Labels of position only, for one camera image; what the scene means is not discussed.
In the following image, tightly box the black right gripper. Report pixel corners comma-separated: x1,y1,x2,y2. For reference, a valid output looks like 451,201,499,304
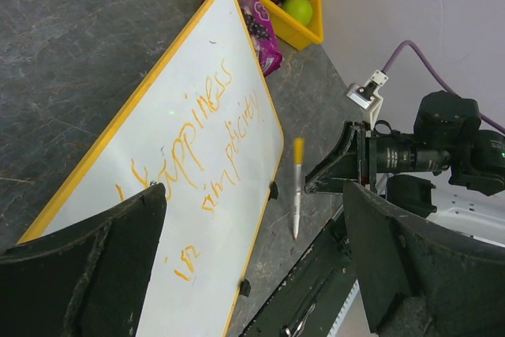
304,122,451,194

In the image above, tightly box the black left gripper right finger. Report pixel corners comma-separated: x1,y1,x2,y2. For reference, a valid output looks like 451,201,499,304
343,182,504,336

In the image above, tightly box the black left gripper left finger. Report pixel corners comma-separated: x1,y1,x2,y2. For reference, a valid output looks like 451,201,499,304
1,184,166,336

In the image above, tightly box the white marker pen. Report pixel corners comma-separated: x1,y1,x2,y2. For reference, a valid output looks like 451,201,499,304
293,137,305,240

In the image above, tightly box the yellow framed whiteboard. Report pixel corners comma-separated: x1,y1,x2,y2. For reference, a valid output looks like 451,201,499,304
23,0,284,336

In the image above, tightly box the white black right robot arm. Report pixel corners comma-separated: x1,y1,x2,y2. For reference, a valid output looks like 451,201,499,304
305,91,504,246

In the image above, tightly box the black whiteboard stand foot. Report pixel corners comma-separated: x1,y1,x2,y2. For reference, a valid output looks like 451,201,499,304
239,279,251,298

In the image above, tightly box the purple grape snack bag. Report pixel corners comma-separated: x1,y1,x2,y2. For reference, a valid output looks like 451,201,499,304
200,0,284,77

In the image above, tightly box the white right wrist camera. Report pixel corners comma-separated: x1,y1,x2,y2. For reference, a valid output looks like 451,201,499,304
346,70,389,129

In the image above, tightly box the light blue cable duct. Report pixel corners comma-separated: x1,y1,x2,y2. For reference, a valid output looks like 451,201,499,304
327,279,360,337

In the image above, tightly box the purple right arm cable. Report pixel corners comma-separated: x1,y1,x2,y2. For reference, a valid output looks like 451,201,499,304
380,39,505,135

